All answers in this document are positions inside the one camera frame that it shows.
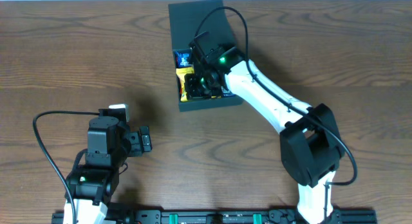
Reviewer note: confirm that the black mounting rail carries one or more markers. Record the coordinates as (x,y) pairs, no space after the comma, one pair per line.
(274,216)

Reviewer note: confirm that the dark green gift box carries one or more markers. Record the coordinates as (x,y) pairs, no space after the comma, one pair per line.
(184,20)

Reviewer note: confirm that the small blue barcode packet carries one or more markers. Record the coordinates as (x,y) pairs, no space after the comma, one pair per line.
(226,92)

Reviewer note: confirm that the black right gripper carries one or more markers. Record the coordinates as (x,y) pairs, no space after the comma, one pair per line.
(194,92)

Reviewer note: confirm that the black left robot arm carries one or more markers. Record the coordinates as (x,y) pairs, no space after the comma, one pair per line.
(91,185)

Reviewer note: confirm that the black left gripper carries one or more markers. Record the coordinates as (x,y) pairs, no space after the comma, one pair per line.
(144,141)

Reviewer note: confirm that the light blue snack packet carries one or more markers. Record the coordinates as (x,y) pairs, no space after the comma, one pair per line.
(183,58)

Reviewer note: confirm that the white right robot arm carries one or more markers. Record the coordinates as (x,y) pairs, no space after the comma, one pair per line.
(309,139)

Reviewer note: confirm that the yellow double snack packet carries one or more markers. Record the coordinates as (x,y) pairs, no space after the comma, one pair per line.
(180,72)

